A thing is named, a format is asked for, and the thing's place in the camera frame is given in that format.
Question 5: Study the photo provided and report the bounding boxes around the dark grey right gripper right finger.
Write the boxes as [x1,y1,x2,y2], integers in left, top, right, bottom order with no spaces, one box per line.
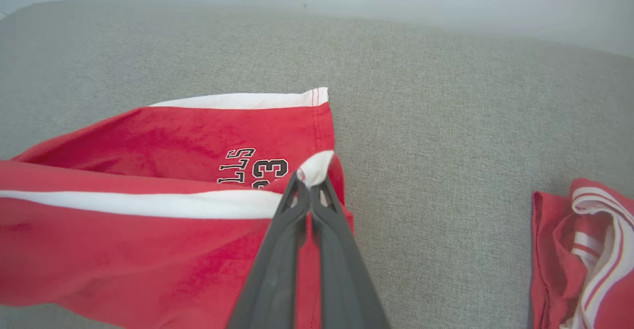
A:
[311,177,391,329]

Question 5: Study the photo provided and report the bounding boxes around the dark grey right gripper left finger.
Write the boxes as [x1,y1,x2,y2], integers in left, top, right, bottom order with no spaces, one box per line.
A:
[227,171,311,329]

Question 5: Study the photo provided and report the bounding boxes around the red white-striped basketball shorts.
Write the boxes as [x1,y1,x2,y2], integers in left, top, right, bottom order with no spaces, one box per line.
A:
[0,87,355,329]

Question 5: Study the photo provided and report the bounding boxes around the red white-trimmed basketball jersey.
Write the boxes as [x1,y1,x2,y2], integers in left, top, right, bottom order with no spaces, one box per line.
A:
[530,178,634,329]

